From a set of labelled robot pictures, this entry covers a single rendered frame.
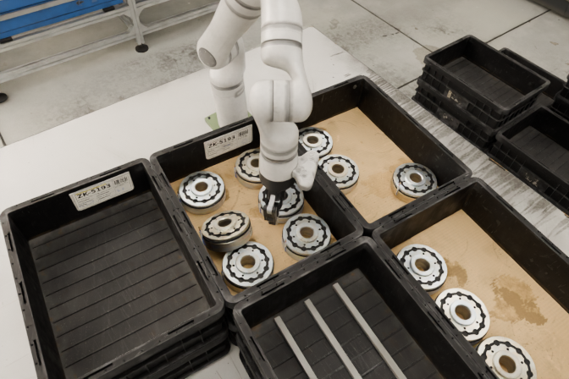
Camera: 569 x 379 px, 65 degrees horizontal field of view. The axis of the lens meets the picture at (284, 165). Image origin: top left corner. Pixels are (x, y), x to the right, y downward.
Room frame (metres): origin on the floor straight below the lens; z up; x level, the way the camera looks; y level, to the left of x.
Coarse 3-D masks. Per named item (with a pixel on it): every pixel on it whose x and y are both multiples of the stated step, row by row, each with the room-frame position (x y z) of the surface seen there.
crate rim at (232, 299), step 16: (224, 128) 0.74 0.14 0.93; (176, 144) 0.68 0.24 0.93; (192, 144) 0.69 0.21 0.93; (160, 176) 0.59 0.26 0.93; (320, 176) 0.61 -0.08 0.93; (176, 208) 0.51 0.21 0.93; (192, 224) 0.47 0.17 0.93; (352, 224) 0.49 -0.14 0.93; (192, 240) 0.44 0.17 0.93; (352, 240) 0.46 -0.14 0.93; (208, 256) 0.41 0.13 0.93; (320, 256) 0.42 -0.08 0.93; (288, 272) 0.38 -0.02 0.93; (224, 288) 0.35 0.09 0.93; (256, 288) 0.35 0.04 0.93; (224, 304) 0.33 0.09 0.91
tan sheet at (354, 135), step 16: (352, 112) 0.93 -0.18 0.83; (320, 128) 0.86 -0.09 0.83; (336, 128) 0.86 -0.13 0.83; (352, 128) 0.87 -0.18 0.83; (368, 128) 0.87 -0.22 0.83; (336, 144) 0.80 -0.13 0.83; (352, 144) 0.81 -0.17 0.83; (368, 144) 0.81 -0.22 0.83; (384, 144) 0.81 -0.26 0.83; (368, 160) 0.76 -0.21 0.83; (384, 160) 0.76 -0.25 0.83; (400, 160) 0.76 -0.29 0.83; (368, 176) 0.70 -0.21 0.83; (384, 176) 0.71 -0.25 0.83; (352, 192) 0.65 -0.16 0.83; (368, 192) 0.65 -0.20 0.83; (384, 192) 0.66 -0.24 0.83; (368, 208) 0.61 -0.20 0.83; (384, 208) 0.61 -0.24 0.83
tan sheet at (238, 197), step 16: (224, 176) 0.68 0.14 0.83; (176, 192) 0.62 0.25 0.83; (240, 192) 0.63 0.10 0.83; (256, 192) 0.64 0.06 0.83; (224, 208) 0.59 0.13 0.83; (240, 208) 0.59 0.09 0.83; (256, 208) 0.59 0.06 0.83; (304, 208) 0.60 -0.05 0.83; (256, 224) 0.55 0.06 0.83; (256, 240) 0.51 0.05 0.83; (272, 240) 0.51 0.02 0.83; (336, 240) 0.52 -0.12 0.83; (288, 256) 0.47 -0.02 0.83
